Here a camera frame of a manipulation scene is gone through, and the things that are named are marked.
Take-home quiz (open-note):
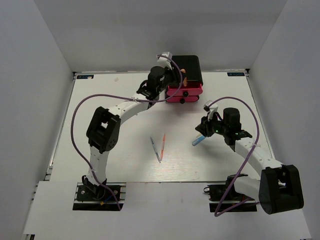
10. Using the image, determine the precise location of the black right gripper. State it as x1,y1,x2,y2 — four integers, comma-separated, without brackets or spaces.
195,112,229,137

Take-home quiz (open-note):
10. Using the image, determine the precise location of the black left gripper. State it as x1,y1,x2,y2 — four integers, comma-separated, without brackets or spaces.
157,64,187,94

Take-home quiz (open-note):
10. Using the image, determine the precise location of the blue utility knife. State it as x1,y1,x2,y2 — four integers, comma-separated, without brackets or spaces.
191,135,206,146

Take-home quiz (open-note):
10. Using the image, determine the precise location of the black pink drawer organizer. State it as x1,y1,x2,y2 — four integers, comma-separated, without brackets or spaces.
165,55,203,104

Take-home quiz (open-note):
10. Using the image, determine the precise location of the orange highlighter pen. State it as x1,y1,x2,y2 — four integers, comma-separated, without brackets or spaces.
160,133,166,162

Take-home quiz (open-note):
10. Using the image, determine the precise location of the blue highlighter pen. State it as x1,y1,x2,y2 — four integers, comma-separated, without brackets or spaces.
149,136,161,163

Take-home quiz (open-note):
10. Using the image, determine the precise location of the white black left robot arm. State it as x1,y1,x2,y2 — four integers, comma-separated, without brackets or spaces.
82,66,187,200

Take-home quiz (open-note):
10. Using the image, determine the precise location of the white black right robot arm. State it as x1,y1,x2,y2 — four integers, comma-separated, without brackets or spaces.
195,106,304,215

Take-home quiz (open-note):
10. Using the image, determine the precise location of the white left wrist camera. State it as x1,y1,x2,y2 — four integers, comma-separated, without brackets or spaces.
157,52,173,70

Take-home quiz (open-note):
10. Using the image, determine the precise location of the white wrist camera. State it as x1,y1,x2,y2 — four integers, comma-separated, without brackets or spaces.
203,100,219,121
157,52,173,70

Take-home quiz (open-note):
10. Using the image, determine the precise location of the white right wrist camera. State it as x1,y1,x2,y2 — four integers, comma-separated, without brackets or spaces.
203,100,219,121

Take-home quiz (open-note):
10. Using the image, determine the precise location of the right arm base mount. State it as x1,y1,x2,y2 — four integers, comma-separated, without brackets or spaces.
203,184,257,213

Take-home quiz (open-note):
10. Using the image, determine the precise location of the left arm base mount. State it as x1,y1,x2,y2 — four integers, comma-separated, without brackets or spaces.
72,183,126,212

